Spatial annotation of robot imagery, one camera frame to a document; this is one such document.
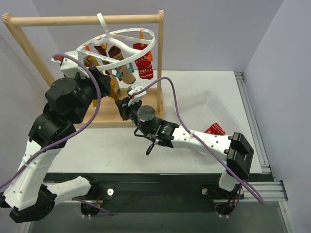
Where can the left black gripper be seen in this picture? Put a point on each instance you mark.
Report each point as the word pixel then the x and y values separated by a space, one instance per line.
pixel 102 81

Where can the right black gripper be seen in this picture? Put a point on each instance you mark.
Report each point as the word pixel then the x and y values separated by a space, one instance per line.
pixel 123 109

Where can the teal clothes peg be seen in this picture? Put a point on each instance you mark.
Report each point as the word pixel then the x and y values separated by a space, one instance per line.
pixel 125 74

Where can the mustard yellow sock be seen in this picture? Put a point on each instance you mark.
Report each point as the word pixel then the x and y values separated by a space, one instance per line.
pixel 114 89

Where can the red snowflake sock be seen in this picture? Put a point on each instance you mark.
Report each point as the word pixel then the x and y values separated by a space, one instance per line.
pixel 215 129

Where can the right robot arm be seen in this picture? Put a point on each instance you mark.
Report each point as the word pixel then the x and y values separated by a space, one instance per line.
pixel 232 151

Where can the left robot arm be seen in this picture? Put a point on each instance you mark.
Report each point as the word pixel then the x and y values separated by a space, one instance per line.
pixel 43 145

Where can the wooden hanger rack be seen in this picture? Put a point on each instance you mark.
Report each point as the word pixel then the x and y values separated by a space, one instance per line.
pixel 102 113

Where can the maroon striped beige sock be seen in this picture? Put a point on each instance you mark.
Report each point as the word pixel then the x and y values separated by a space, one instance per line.
pixel 114 52

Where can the red white patterned sock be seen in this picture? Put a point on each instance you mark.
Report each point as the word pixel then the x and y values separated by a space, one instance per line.
pixel 144 65

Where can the white plastic basket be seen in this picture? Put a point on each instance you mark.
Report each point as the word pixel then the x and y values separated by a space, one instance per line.
pixel 201 109

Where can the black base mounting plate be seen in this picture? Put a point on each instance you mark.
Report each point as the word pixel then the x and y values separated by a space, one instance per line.
pixel 158 193

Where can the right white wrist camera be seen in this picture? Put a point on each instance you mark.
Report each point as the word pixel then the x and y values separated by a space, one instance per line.
pixel 135 93

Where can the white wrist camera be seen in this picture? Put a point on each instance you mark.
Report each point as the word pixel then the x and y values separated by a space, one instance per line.
pixel 68 67
pixel 135 93

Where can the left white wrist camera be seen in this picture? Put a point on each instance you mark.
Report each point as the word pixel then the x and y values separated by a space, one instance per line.
pixel 68 67

